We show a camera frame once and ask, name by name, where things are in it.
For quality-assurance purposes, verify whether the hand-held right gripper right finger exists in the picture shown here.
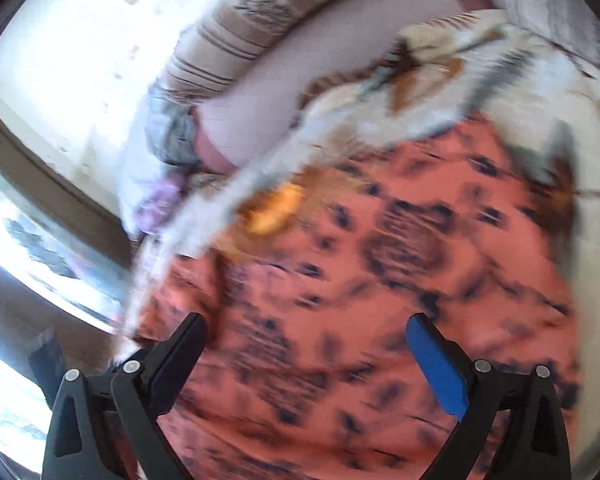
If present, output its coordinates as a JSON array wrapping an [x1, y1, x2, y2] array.
[[405, 312, 574, 480]]

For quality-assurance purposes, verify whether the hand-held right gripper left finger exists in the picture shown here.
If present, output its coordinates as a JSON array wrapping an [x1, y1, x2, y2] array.
[[42, 312, 209, 480]]

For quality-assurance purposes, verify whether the orange floral pillow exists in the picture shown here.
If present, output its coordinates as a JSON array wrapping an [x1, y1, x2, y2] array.
[[125, 115, 581, 480]]

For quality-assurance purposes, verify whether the purple crumpled cloth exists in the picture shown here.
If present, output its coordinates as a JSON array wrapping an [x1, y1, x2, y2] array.
[[137, 175, 181, 235]]

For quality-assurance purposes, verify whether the light blue cloth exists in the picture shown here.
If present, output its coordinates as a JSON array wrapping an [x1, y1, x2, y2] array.
[[116, 90, 153, 233]]

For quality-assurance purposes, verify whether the grey crumpled cloth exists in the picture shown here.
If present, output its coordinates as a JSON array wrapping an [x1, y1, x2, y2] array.
[[145, 85, 206, 166]]

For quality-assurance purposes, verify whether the cream leaf-printed blanket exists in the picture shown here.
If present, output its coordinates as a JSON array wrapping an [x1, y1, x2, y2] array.
[[120, 7, 600, 351]]

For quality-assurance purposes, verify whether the pink pillow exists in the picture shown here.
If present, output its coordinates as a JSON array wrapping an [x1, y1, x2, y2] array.
[[195, 0, 496, 171]]

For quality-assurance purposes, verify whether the beige striped pillow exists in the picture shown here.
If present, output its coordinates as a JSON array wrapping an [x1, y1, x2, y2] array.
[[155, 0, 416, 106]]

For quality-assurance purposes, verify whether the white striped cloth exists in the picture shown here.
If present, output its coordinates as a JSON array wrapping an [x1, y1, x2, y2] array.
[[500, 0, 600, 77]]

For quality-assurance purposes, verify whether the brown wooden frame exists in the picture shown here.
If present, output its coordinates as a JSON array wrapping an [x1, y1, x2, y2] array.
[[0, 100, 133, 253]]

